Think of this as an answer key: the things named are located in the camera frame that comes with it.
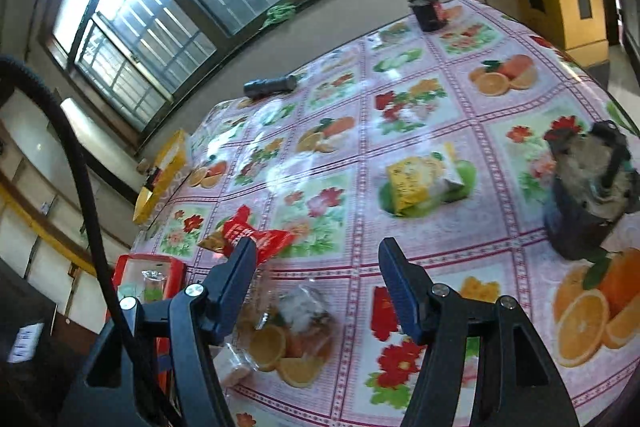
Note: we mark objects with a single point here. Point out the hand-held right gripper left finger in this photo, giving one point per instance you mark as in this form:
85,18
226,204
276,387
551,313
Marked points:
235,287

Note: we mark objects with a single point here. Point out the black cylindrical container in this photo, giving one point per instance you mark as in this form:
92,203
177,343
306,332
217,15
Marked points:
585,192

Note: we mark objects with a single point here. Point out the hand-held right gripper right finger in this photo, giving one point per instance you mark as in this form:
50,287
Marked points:
402,292

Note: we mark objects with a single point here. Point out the green cloth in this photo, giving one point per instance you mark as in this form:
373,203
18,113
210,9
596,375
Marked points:
279,14

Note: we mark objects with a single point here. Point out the white paper slip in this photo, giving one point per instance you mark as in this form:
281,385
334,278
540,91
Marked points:
25,343

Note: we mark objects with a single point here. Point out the yellow patterned box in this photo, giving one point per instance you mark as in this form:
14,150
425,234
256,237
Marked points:
165,172

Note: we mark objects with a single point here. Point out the fruit print tablecloth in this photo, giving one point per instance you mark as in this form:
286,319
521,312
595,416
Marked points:
500,227

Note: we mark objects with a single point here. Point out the black flashlight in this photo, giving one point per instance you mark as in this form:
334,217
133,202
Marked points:
270,87

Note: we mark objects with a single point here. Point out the clear brown pastry packet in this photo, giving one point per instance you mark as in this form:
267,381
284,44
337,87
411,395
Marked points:
302,312

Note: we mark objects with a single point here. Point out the dark jar with cork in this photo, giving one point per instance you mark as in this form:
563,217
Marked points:
429,9

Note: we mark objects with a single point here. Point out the yellow snack packet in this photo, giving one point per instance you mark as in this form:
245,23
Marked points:
415,179

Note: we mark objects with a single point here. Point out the small red snack packet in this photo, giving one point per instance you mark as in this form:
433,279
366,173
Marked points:
255,234

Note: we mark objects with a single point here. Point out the small dark bottle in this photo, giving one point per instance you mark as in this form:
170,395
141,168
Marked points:
151,177

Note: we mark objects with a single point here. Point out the red cardboard tray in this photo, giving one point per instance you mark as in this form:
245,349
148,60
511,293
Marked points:
175,274

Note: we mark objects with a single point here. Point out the clear pale cake packet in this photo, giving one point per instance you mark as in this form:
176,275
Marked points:
232,367

